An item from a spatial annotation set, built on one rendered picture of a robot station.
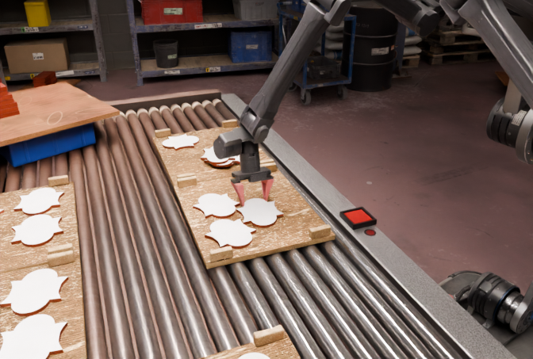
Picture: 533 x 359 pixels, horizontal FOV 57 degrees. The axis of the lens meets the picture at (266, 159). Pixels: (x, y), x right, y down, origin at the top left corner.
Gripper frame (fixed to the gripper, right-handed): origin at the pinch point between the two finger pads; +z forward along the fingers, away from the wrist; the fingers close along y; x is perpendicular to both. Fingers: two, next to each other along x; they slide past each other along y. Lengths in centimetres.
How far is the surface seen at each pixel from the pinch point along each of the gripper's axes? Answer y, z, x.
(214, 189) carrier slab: -8.4, -2.4, 13.6
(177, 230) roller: -22.9, 3.7, -0.9
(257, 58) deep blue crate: 147, -49, 440
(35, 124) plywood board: -60, -26, 56
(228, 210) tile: -8.0, 0.9, -1.0
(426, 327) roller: 19, 19, -52
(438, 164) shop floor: 198, 48, 176
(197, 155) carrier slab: -8.3, -9.5, 37.8
